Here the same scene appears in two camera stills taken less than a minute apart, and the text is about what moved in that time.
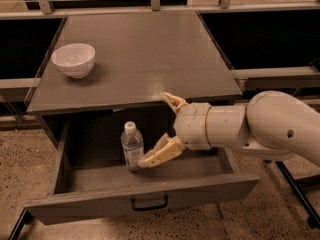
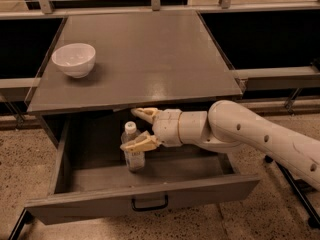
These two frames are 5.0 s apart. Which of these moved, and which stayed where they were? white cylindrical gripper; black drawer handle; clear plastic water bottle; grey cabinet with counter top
Moved: white cylindrical gripper
Stayed: grey cabinet with counter top; clear plastic water bottle; black drawer handle
